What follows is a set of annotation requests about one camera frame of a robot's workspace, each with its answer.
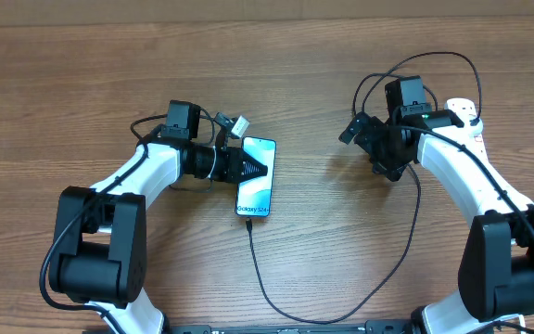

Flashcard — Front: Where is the blue Galaxy smartphone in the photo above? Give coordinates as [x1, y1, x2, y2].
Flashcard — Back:
[235, 136, 276, 217]

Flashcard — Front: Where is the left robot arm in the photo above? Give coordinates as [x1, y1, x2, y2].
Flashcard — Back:
[39, 100, 275, 333]

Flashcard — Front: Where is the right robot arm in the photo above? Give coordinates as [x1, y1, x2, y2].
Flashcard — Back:
[339, 76, 534, 333]

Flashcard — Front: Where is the white charger plug adapter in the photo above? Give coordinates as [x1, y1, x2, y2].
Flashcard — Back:
[462, 115, 483, 136]

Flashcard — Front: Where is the white power strip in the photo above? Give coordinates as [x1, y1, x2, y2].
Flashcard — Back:
[444, 97, 488, 161]

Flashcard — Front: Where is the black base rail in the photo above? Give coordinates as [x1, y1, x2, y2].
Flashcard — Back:
[168, 319, 419, 334]

